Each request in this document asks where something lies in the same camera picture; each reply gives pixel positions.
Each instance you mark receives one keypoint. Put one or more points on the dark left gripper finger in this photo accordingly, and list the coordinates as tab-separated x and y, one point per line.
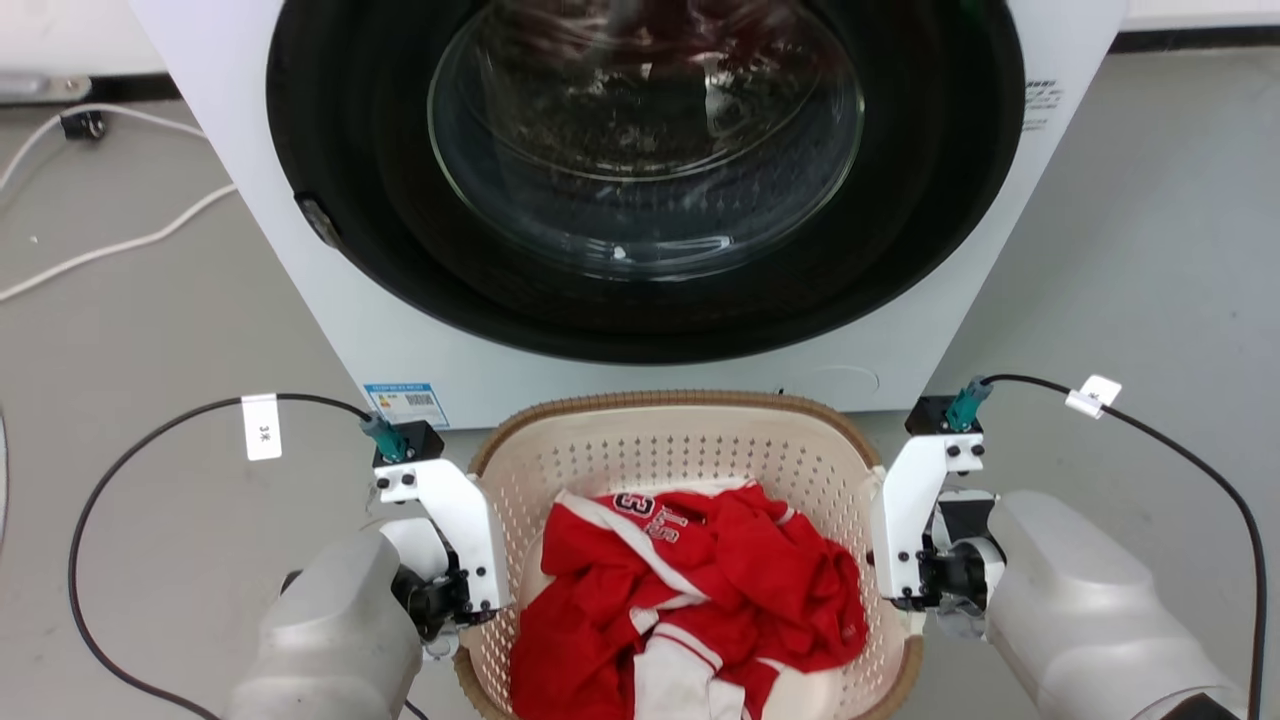
480	612

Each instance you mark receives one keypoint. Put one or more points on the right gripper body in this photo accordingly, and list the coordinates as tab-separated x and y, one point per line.
960	575

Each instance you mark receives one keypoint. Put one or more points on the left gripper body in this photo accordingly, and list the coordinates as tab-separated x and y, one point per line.
435	600

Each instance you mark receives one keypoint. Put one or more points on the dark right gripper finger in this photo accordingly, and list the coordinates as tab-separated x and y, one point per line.
912	600

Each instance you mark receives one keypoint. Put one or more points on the beige perforated laundry basket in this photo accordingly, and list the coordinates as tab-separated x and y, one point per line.
660	450

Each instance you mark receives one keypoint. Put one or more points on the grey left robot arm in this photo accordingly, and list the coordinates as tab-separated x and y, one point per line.
330	630

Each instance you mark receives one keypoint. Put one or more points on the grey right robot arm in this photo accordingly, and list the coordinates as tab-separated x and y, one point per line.
1080	620

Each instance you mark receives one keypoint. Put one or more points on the red and white jersey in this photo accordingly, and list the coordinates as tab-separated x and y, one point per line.
740	580

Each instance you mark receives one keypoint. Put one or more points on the blue energy label sticker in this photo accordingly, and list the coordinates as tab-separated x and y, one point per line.
405	404

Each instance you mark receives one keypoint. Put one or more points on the white front-load washing machine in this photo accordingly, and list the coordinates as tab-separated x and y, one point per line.
330	300

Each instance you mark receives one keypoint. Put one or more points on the black round washer door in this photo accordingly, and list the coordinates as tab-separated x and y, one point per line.
900	240

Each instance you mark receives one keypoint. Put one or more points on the white right camera bracket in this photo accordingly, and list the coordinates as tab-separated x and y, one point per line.
905	510

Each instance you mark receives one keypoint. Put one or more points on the white camera bracket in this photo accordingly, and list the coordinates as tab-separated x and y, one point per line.
465	520
905	510

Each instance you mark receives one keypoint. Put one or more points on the white left camera bracket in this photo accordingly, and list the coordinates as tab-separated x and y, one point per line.
465	520

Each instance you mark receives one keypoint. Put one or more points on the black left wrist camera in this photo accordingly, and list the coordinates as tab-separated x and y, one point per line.
425	440

